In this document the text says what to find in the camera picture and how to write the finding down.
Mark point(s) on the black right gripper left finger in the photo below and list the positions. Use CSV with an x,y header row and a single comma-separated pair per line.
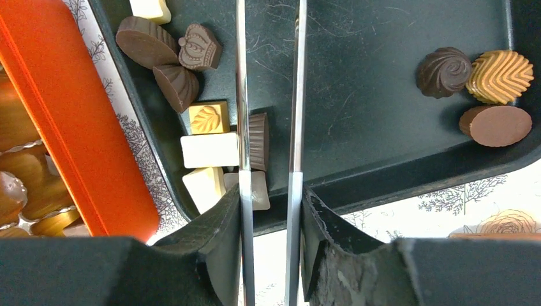
x,y
206,270

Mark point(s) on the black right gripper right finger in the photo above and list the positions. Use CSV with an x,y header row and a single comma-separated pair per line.
x,y
342,265

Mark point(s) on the metal tongs white handle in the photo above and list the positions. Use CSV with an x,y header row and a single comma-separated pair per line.
x,y
295,178

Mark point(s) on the orange chocolate box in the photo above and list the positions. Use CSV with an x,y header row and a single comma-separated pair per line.
x,y
47,60

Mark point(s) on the white chocolate bar lower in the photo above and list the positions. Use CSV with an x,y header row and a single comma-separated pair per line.
x,y
205,186

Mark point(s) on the white chocolate bar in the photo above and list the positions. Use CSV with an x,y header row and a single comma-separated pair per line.
x,y
205,186
210,150

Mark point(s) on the dark square chocolate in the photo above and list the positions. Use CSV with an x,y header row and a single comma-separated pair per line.
x,y
260,197

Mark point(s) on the white chocolate bar upper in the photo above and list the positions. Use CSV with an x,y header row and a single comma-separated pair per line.
x,y
210,150

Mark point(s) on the black chocolate tray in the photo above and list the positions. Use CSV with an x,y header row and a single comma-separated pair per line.
x,y
371,137

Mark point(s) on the caramel square leaf chocolate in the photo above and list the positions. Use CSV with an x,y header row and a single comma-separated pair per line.
x,y
209,117

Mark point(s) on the dark ridged chocolate cup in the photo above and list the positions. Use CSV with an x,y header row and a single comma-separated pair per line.
x,y
259,141

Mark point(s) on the milk chocolate cone piece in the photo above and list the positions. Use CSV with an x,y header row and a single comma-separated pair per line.
x,y
179,86

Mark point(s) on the milk chocolate oval disc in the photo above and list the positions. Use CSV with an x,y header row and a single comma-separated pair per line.
x,y
496,126

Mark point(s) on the milk chocolate crown piece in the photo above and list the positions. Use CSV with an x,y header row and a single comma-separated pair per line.
x,y
200,50

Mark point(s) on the dark swirl chocolate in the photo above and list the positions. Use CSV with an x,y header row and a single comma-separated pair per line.
x,y
443,72

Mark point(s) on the milk chocolate shell oval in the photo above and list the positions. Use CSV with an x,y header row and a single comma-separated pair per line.
x,y
146,42

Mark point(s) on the caramel round chocolate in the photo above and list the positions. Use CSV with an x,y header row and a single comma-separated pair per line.
x,y
499,77

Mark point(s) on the orange compartment organizer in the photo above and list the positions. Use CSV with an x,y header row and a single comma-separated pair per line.
x,y
497,236

